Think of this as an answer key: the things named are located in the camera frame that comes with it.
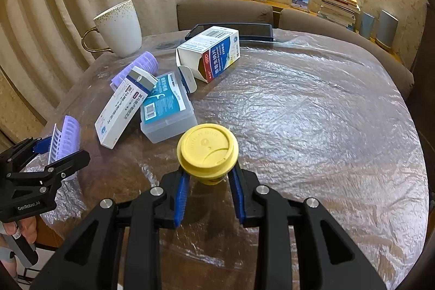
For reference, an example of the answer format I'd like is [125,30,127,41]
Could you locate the clear dental floss box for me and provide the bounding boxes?
[140,71,198,144]

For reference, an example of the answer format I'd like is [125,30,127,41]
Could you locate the purple white hair roller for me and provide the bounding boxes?
[110,51,159,92]

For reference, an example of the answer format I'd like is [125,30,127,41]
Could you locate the yellow lidded cup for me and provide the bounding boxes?
[177,124,239,185]

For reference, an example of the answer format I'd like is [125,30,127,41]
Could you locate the blue white red medicine box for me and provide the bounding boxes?
[175,26,240,93]

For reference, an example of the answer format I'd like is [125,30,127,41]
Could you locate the person left hand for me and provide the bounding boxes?
[3,216,37,244]

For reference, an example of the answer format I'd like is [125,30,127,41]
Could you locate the clear plastic table cover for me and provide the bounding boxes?
[43,31,429,289]

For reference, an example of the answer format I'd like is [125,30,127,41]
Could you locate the brown sofa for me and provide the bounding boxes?
[176,0,414,99]

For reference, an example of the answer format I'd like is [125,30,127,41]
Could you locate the small blue speaker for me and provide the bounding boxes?
[359,13,375,39]

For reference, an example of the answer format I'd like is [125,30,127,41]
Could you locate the large grey speaker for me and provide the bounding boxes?
[375,10,399,49]

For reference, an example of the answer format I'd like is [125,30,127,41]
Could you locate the stack of books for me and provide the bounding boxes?
[317,0,361,31]

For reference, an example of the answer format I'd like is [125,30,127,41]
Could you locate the white mug gold handle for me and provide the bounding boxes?
[81,0,142,57]

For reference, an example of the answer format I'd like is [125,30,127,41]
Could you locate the photo frame landscape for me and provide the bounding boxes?
[290,0,310,12]

